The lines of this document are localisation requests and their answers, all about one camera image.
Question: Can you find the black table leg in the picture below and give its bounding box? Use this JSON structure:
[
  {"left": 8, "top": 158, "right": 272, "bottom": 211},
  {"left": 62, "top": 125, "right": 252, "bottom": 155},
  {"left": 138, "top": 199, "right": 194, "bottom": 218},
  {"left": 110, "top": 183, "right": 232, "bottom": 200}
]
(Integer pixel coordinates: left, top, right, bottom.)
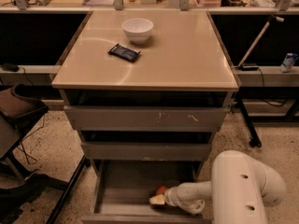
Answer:
[
  {"left": 46, "top": 156, "right": 90, "bottom": 224},
  {"left": 236, "top": 96, "right": 262, "bottom": 147}
]

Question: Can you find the dark office chair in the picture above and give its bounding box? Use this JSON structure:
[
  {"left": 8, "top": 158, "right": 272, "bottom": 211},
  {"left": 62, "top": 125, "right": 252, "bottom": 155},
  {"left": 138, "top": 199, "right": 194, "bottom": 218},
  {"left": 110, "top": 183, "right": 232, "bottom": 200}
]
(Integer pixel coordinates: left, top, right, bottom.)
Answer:
[{"left": 0, "top": 85, "right": 67, "bottom": 219}]

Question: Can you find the grey middle drawer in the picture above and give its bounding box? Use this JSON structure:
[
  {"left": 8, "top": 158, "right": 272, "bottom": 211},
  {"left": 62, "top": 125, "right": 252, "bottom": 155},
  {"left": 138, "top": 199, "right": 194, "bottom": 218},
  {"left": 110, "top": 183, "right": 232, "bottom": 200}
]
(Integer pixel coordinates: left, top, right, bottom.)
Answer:
[{"left": 81, "top": 142, "right": 211, "bottom": 161}]

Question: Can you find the white stick with black tip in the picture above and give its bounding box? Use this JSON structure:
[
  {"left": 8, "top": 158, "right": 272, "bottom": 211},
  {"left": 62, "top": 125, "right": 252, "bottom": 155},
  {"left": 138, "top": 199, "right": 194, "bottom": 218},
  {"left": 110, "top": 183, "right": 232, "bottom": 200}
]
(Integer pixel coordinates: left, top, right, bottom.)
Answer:
[{"left": 236, "top": 14, "right": 285, "bottom": 68}]

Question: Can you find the grey drawer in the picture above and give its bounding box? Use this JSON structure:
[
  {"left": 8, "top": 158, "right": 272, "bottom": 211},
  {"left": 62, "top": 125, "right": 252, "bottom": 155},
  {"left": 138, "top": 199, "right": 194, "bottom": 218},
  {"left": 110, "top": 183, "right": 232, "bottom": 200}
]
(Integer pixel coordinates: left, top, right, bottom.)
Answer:
[
  {"left": 81, "top": 142, "right": 211, "bottom": 161},
  {"left": 64, "top": 105, "right": 226, "bottom": 132},
  {"left": 82, "top": 161, "right": 211, "bottom": 224}
]

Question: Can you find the grey bottom drawer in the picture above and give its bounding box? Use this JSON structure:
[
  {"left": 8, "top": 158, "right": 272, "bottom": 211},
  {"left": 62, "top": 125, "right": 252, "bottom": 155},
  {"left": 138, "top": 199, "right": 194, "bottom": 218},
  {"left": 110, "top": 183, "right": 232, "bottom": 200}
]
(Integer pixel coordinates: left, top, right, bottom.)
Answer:
[{"left": 82, "top": 161, "right": 211, "bottom": 224}]

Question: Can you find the black power adapter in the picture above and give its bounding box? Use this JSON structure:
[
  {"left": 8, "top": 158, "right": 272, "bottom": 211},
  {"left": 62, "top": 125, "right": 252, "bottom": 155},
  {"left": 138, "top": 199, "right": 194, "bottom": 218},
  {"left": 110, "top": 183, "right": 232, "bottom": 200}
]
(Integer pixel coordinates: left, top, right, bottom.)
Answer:
[
  {"left": 240, "top": 63, "right": 259, "bottom": 71},
  {"left": 0, "top": 63, "right": 20, "bottom": 72}
]

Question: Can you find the white ceramic bowl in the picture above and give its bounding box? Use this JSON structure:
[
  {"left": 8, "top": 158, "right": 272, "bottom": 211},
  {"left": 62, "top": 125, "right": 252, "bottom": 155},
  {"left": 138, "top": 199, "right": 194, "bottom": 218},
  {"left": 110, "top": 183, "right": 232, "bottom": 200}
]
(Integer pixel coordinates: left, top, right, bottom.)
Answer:
[{"left": 121, "top": 18, "right": 153, "bottom": 44}]

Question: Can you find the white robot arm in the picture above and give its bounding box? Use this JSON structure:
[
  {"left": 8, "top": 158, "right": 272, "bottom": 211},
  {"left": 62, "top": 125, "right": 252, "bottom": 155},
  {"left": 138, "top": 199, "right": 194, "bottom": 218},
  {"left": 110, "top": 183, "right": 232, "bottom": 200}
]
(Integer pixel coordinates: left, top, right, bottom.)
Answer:
[{"left": 149, "top": 150, "right": 287, "bottom": 224}]

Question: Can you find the blue white can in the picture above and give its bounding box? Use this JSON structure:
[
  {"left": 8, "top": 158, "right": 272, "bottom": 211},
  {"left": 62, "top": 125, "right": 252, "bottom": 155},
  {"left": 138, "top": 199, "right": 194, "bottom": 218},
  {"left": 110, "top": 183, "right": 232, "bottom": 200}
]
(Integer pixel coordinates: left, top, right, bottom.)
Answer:
[{"left": 280, "top": 53, "right": 299, "bottom": 73}]

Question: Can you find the black table leg right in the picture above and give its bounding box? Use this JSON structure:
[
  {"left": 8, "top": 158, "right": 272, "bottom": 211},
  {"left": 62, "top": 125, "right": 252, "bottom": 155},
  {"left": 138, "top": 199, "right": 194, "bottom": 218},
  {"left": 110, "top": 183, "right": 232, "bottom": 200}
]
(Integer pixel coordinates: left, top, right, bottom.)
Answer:
[{"left": 236, "top": 96, "right": 262, "bottom": 147}]

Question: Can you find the black power adapter right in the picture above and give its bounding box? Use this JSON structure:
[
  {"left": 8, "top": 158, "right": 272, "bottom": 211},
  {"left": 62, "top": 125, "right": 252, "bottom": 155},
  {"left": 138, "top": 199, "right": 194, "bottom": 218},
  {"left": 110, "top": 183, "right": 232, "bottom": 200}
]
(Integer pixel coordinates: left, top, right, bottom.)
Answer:
[{"left": 240, "top": 63, "right": 259, "bottom": 71}]

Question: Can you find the grey top drawer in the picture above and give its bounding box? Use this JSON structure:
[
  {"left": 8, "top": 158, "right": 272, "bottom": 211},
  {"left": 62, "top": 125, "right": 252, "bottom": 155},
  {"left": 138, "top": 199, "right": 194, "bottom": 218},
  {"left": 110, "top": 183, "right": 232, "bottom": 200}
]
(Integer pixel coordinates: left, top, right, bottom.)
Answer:
[{"left": 64, "top": 105, "right": 226, "bottom": 132}]

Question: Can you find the black power adapter left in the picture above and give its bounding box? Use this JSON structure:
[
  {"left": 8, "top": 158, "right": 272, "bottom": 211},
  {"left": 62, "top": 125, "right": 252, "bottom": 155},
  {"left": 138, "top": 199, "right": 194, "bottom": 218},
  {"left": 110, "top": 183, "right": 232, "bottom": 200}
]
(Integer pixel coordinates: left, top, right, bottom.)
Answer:
[{"left": 0, "top": 63, "right": 20, "bottom": 72}]

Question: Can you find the grey drawer cabinet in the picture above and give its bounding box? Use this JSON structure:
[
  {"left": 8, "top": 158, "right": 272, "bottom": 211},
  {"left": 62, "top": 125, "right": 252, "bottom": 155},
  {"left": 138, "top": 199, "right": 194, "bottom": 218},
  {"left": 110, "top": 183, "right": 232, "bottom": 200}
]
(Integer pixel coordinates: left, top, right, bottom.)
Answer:
[{"left": 50, "top": 9, "right": 241, "bottom": 170}]

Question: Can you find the orange fruit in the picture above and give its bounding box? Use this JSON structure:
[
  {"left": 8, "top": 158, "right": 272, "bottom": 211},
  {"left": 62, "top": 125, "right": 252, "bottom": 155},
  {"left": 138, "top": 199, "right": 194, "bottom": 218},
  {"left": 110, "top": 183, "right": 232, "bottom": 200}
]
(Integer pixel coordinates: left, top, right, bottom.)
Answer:
[{"left": 155, "top": 186, "right": 167, "bottom": 195}]

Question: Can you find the black table leg left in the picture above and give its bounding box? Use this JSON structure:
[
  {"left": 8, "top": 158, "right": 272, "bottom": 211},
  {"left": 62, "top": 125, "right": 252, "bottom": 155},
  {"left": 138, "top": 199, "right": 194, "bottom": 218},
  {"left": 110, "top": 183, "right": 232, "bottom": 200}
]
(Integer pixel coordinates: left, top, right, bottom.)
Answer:
[{"left": 46, "top": 156, "right": 90, "bottom": 224}]

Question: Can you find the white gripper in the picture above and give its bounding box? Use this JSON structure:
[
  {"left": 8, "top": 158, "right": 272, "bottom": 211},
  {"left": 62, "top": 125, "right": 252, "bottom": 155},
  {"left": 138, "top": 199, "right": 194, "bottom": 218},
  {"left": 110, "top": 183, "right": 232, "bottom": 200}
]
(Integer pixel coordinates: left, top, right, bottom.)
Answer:
[{"left": 149, "top": 181, "right": 212, "bottom": 215}]

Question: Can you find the dark blue snack packet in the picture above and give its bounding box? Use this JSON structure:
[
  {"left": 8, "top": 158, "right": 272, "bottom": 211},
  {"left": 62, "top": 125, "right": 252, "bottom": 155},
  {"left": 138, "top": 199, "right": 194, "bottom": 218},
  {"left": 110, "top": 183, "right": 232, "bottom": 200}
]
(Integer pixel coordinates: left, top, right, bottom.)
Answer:
[{"left": 107, "top": 44, "right": 140, "bottom": 63}]

